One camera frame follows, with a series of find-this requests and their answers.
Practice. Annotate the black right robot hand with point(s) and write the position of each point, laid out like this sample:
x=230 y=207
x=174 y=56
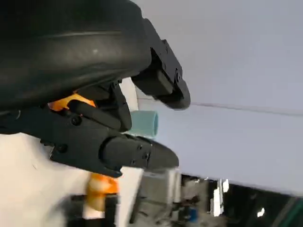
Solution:
x=111 y=212

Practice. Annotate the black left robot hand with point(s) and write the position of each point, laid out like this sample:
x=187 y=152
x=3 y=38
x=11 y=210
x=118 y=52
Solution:
x=66 y=47

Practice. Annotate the orange and white bread roll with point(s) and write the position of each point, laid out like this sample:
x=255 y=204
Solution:
x=99 y=189

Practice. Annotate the grey background workshop machine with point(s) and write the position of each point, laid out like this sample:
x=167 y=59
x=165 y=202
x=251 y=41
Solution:
x=156 y=186

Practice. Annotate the pale green mug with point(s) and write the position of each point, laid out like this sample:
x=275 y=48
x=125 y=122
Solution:
x=144 y=123

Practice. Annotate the grey partition screen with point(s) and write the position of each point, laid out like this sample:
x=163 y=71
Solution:
x=236 y=71

